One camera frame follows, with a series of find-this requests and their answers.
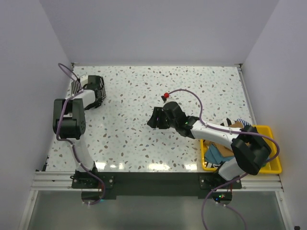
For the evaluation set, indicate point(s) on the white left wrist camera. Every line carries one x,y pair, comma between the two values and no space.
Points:
83,80

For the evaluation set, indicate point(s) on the black white striped tank top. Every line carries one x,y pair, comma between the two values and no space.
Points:
87,96

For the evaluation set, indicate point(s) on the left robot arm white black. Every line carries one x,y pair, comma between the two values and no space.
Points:
69,123

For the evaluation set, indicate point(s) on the navy white striped tank top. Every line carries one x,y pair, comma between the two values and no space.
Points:
237,123

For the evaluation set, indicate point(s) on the yellow plastic bin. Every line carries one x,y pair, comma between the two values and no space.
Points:
272,167

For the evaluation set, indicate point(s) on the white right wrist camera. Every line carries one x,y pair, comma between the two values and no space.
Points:
166,98

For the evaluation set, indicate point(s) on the blue tank top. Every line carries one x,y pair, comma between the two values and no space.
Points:
214,156

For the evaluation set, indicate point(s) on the tan tank top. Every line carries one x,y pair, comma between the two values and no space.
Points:
224,151

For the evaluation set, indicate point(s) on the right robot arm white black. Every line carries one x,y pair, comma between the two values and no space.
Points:
249,148

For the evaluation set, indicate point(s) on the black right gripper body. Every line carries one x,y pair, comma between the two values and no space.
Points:
172,123

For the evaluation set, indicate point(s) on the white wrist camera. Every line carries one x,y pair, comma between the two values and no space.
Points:
83,80
166,98

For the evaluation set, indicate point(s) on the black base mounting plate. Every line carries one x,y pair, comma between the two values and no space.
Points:
110,185

